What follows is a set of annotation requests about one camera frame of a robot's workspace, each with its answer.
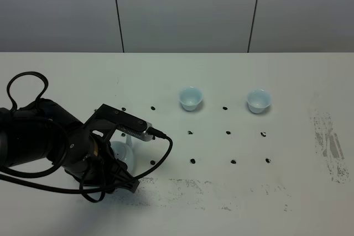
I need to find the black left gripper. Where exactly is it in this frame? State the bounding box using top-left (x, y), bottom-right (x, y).
top-left (64, 129), bottom-right (139, 193)

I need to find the light blue porcelain teapot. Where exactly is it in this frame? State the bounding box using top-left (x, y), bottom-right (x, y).
top-left (110, 135), bottom-right (136, 174)

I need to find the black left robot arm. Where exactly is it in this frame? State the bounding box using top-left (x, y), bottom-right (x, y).
top-left (1, 99), bottom-right (148, 196)

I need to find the left light blue teacup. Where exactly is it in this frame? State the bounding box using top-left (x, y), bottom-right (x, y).
top-left (178, 86), bottom-right (204, 112)

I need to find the light blue teacup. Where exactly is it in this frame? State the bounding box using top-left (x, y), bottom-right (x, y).
top-left (247, 90), bottom-right (272, 114)
top-left (178, 86), bottom-right (204, 112)

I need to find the right light blue teacup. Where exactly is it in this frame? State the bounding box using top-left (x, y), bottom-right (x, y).
top-left (247, 90), bottom-right (272, 114)

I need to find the black left camera cable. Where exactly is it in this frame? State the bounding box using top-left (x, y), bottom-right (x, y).
top-left (0, 71), bottom-right (174, 203)

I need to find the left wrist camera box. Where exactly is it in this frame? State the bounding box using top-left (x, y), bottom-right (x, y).
top-left (84, 104), bottom-right (154, 141)

